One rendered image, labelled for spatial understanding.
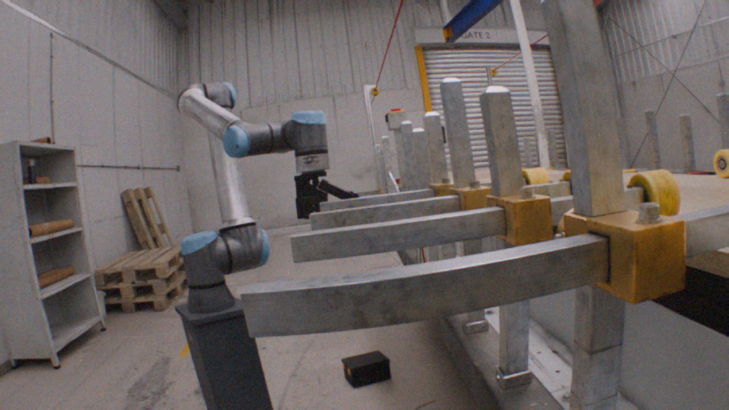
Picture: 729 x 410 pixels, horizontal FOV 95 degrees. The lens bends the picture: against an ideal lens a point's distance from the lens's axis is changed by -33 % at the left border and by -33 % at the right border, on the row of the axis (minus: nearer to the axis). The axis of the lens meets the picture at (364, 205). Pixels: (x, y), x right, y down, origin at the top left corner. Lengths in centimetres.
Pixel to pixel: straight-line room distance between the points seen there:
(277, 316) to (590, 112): 26
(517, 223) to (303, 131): 83
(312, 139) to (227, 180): 58
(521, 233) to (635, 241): 25
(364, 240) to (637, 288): 33
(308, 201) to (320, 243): 73
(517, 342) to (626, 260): 36
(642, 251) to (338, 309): 19
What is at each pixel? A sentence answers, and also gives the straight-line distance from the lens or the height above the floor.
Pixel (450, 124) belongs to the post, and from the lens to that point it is 83.
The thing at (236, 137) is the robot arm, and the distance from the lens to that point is 128.
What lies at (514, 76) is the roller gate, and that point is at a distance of 1003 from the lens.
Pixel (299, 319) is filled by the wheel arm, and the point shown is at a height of 94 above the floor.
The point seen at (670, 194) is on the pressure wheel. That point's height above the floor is 95.
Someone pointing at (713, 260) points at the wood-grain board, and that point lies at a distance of 54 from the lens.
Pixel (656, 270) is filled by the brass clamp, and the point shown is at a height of 94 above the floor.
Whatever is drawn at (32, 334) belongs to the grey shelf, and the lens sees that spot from 334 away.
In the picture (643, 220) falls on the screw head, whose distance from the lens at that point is 31.
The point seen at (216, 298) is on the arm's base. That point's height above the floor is 65.
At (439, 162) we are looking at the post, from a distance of 107.
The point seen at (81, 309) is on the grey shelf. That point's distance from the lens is 409.
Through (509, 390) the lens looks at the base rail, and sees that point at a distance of 66.
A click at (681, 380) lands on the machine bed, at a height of 71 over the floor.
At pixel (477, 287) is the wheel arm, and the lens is 29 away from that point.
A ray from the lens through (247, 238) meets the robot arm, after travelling 171.
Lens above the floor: 103
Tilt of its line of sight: 4 degrees down
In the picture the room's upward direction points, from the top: 7 degrees counter-clockwise
